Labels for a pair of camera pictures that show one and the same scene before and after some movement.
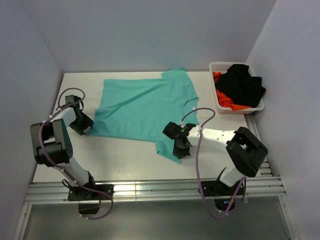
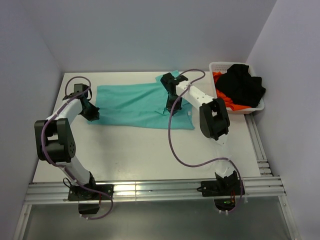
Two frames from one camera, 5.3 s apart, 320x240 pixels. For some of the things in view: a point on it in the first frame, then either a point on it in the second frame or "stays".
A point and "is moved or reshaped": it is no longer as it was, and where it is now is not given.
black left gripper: x=88 y=122 to x=94 y=115
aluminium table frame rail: x=271 y=186 stays
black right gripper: x=180 y=154 to x=169 y=106
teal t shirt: x=141 y=108 is moved or reshaped
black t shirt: x=237 y=84 stays
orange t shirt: x=224 y=100 stays
